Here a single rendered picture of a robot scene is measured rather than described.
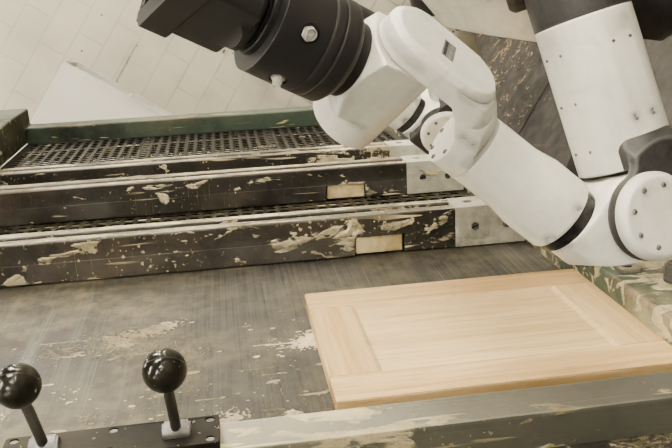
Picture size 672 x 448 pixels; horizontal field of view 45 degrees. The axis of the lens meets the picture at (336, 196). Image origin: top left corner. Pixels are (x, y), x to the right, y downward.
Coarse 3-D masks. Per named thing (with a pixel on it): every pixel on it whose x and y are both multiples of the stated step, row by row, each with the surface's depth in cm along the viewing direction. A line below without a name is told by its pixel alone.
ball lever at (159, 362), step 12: (168, 348) 69; (144, 360) 68; (156, 360) 67; (168, 360) 67; (180, 360) 68; (144, 372) 67; (156, 372) 67; (168, 372) 67; (180, 372) 68; (156, 384) 67; (168, 384) 67; (180, 384) 68; (168, 396) 71; (168, 408) 72; (180, 420) 76; (168, 432) 75; (180, 432) 75
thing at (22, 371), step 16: (16, 368) 66; (32, 368) 67; (0, 384) 65; (16, 384) 65; (32, 384) 66; (0, 400) 66; (16, 400) 65; (32, 400) 67; (32, 416) 70; (32, 432) 72
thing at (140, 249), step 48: (0, 240) 130; (48, 240) 128; (96, 240) 129; (144, 240) 130; (192, 240) 131; (240, 240) 132; (288, 240) 133; (336, 240) 134; (432, 240) 137; (480, 240) 138
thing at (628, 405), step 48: (576, 384) 83; (624, 384) 83; (240, 432) 77; (288, 432) 77; (336, 432) 77; (384, 432) 76; (432, 432) 77; (480, 432) 78; (528, 432) 79; (576, 432) 80; (624, 432) 80
